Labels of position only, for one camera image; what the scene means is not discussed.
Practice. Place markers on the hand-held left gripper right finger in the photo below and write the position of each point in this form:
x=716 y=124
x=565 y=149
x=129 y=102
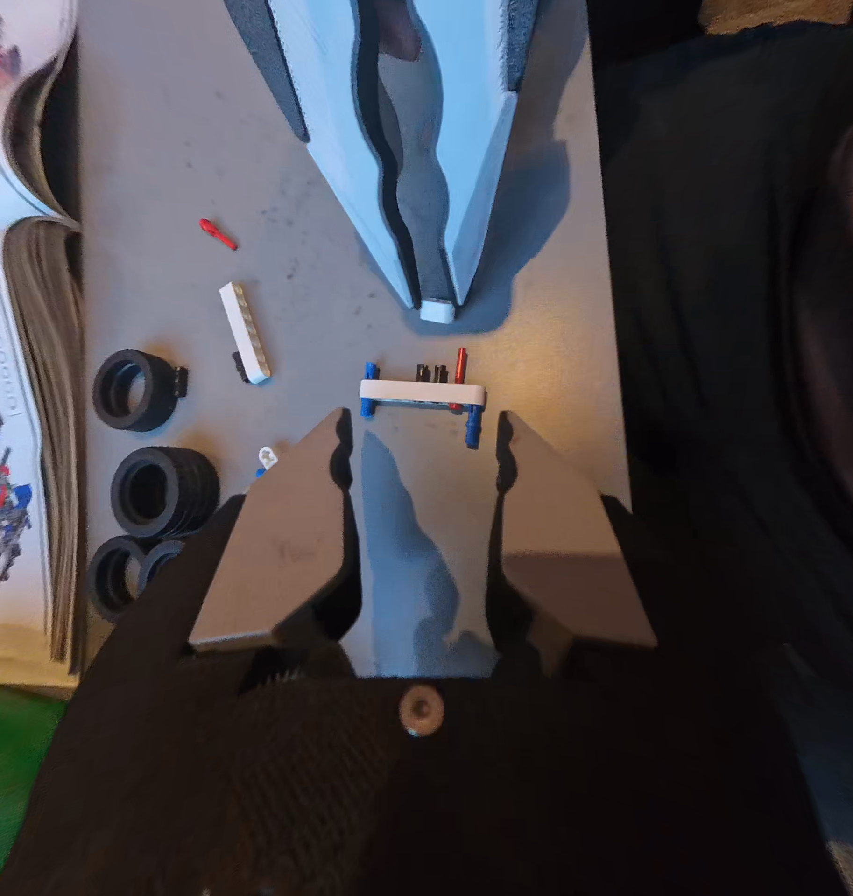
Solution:
x=573 y=560

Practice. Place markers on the long white beam with pins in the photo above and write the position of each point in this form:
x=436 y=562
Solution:
x=426 y=392

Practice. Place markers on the red axle pin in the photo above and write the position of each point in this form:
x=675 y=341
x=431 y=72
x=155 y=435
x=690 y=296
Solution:
x=460 y=364
x=220 y=236

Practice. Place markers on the short white toy beam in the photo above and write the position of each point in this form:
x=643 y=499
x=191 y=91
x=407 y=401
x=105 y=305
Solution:
x=437 y=313

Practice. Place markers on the printed instruction book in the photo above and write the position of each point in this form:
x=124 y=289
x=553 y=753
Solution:
x=6 y=420

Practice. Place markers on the green box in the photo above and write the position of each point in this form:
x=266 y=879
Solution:
x=6 y=770

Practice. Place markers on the grey desk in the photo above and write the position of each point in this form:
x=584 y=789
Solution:
x=188 y=140

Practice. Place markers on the person's black pants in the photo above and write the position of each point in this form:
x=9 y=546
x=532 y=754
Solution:
x=678 y=280

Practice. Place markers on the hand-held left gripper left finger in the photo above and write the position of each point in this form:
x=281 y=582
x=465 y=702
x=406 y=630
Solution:
x=279 y=553

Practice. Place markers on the long white toy beam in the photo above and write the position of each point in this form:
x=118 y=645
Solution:
x=236 y=322

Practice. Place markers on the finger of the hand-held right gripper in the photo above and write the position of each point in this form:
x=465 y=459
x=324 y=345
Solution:
x=328 y=105
x=475 y=140

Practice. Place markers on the small white connector piece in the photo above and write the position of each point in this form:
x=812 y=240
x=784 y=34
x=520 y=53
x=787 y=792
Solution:
x=267 y=457

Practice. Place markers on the black toy tire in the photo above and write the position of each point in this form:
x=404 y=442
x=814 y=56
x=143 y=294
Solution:
x=195 y=490
x=160 y=392
x=164 y=553
x=97 y=595

